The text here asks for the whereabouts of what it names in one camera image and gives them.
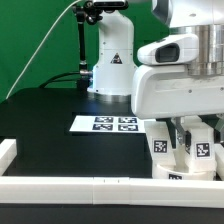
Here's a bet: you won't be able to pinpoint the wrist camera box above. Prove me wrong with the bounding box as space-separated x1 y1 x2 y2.
137 34 199 66

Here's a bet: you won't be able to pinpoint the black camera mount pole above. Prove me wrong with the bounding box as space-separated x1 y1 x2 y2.
72 0 102 91

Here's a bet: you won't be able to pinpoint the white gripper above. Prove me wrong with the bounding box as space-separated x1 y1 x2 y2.
131 65 224 147

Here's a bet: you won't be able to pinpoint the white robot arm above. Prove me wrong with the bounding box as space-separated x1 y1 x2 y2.
88 0 224 142

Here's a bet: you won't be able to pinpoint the white marker sheet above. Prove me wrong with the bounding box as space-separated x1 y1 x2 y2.
70 115 145 133

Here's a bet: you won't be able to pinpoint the white round stool seat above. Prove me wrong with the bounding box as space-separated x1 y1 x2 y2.
152 163 216 181

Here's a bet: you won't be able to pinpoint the white cable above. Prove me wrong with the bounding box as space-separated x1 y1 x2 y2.
5 0 84 100

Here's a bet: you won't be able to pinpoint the black cables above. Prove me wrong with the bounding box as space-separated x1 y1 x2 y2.
39 72 83 89

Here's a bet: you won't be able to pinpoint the white U-shaped obstacle fence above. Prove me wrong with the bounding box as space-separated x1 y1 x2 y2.
0 139 224 208

